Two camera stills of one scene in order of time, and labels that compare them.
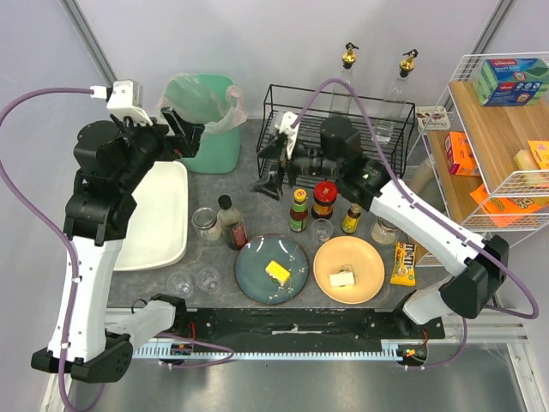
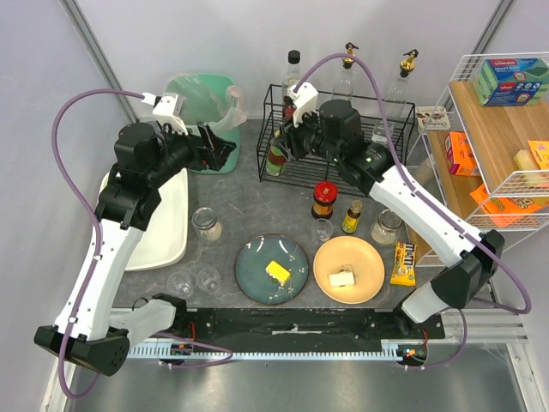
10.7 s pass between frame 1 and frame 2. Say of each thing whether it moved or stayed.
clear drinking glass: stayed
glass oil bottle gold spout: stayed
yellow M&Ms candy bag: stayed
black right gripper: moved
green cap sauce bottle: moved
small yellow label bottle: stayed
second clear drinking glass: stayed
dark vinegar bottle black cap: moved
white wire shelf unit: stayed
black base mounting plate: stayed
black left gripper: moved
